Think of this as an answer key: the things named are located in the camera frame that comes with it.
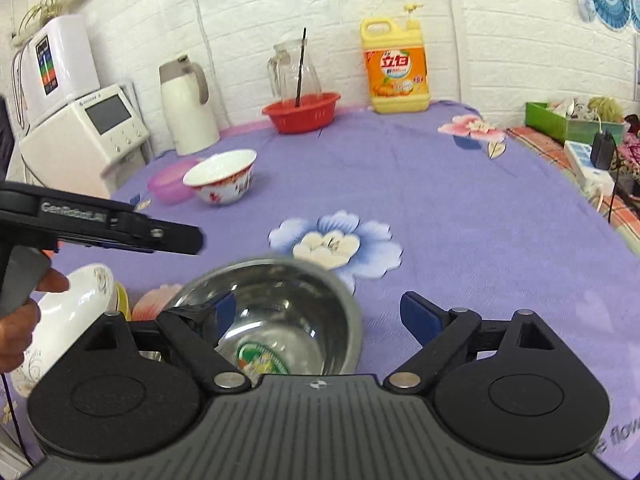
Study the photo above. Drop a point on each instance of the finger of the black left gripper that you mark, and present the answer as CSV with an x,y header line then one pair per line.
x,y
164,236

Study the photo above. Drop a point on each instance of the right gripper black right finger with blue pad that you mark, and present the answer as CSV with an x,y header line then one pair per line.
x,y
445,337

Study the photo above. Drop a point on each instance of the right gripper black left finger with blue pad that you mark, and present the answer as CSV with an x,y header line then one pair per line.
x,y
193,332

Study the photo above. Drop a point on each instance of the pink plastic bowl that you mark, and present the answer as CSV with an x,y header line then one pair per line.
x,y
167,186

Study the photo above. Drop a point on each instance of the white red patterned bowl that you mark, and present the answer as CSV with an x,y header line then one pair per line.
x,y
223,178

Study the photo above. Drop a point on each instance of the stainless steel bowl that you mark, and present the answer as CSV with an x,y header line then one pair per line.
x,y
292,318

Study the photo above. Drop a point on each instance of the large white rimmed plate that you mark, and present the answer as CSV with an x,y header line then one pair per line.
x,y
64,318

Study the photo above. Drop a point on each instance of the person's left hand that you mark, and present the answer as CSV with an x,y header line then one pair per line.
x,y
16,329

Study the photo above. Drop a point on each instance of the white countertop water dispenser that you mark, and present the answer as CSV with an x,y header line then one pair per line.
x,y
91,146

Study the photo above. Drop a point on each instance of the purple floral tablecloth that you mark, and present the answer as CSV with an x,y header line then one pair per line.
x,y
462,229

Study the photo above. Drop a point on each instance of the white thermos jug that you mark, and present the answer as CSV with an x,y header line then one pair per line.
x,y
185,102

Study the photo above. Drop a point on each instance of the white water purifier unit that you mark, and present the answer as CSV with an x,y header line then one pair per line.
x,y
56,68

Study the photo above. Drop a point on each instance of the red plastic colander basket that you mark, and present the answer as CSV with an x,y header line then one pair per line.
x,y
313,113

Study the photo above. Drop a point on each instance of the clear glass pitcher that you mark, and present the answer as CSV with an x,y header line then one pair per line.
x,y
282,70

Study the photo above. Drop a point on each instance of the white power strip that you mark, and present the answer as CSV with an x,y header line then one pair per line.
x,y
589,178

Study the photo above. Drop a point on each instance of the black stirring stick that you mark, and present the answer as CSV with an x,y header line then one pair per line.
x,y
300,71

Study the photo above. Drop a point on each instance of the green storage box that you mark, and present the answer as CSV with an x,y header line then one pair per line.
x,y
561,129

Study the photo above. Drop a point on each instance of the black power adapter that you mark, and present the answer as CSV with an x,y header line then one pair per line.
x,y
603,149

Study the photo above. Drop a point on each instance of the yellow detergent bottle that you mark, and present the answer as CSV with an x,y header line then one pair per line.
x,y
396,64

